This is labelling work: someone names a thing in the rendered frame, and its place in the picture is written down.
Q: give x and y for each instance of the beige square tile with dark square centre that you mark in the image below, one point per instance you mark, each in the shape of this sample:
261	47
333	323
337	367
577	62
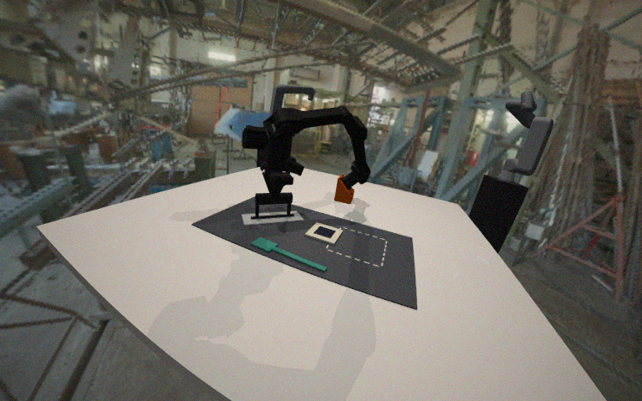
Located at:
324	233

